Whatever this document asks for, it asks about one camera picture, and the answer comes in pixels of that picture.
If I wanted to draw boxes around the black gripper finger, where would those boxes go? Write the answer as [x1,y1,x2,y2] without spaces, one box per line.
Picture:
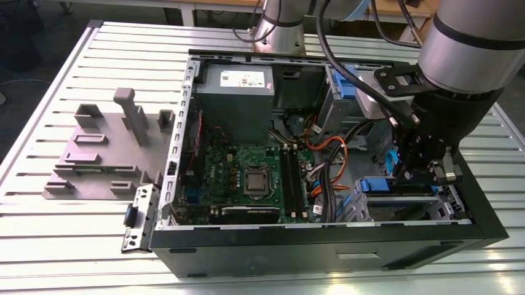
[427,147,465,186]
[396,144,428,185]

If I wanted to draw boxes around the hard disk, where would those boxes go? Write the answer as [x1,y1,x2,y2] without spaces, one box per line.
[359,176,443,197]

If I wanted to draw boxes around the metal disk bay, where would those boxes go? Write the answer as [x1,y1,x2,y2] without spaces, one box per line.
[341,175,456,222]

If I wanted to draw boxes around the metal optical drive cage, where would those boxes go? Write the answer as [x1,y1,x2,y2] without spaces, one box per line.
[318,63,397,138]

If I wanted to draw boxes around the blue plastic drive latch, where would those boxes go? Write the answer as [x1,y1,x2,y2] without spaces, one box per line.
[333,66,365,100]

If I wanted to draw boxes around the RAM slot white clips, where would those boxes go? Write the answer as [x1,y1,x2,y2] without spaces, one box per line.
[281,143,300,218]
[292,143,310,218]

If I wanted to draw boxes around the silver CPU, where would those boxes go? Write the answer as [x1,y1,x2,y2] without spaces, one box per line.
[246,173,269,189]

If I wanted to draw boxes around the wooden desk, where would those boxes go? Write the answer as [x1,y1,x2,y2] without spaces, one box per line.
[164,0,436,41]

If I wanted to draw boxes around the black PC case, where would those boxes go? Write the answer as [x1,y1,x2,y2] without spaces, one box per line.
[149,48,512,279]

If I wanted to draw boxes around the CPU socket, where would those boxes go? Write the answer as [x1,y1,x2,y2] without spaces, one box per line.
[242,165,276,201]

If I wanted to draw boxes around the green motherboard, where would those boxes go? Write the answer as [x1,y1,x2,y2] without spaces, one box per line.
[172,143,325,224]

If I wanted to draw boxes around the black graphics card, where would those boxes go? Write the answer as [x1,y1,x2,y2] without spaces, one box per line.
[209,205,282,225]

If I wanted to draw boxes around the grey power supply unit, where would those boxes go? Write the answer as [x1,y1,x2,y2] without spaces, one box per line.
[192,63,277,146]

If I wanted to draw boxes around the blue VGA port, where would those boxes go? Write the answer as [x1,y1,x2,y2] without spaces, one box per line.
[185,187,204,206]

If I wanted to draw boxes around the green RAM stick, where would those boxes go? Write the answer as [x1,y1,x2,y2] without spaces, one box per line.
[57,164,139,173]

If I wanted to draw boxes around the grey parts rack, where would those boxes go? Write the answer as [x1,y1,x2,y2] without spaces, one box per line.
[43,87,178,200]

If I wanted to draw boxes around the blue data wire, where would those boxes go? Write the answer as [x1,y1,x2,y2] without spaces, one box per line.
[387,147,404,169]

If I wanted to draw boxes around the orange yellow power wire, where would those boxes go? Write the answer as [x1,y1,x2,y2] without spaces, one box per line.
[305,135,359,200]

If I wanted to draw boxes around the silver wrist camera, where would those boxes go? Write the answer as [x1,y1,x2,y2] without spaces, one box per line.
[355,73,416,119]

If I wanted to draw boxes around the yellow black power wire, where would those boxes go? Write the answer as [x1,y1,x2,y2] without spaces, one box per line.
[269,112,320,147]

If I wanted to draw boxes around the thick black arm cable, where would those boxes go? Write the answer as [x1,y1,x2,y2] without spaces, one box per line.
[314,0,424,128]

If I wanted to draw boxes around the red black twisted wire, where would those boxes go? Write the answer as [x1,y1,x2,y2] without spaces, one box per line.
[186,109,206,178]

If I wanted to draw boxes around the silver hinged case bracket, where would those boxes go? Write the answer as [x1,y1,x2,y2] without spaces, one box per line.
[121,183,162,254]

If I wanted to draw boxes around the blue bracket latch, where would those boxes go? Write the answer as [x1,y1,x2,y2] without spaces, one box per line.
[125,203,141,227]

